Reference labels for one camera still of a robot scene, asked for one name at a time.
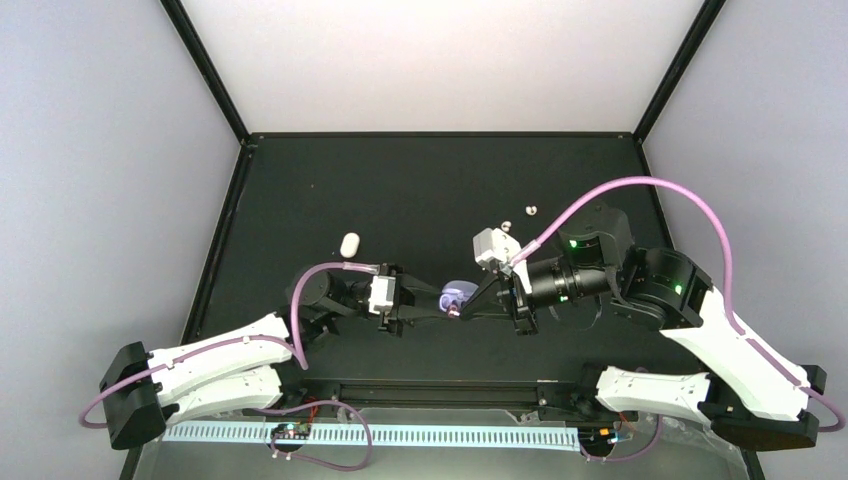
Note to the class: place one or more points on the black frame post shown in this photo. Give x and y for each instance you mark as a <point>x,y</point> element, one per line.
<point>183,25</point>
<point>697,32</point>

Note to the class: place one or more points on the white oval capsule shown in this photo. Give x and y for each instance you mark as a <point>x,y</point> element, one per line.
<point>349,245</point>

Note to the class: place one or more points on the light blue slotted cable duct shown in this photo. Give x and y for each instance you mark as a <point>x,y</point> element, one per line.
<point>383,435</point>

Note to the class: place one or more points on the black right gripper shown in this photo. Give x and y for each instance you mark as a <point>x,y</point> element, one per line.
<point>520,311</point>

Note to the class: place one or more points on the black frame post left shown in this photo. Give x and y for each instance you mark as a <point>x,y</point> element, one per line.
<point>183,25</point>

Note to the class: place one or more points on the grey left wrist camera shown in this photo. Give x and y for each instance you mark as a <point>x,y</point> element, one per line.
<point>382,294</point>

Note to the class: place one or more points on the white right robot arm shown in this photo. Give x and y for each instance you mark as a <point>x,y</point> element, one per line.
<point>747,394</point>

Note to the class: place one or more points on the black frame post right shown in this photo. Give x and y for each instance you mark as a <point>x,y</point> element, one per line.
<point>697,32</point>

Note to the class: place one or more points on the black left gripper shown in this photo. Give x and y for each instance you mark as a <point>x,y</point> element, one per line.
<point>406,288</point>

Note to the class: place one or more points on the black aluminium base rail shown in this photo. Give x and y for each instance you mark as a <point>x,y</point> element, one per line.
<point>550,400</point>

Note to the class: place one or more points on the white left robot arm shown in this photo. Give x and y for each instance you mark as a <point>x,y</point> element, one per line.
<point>144,392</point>

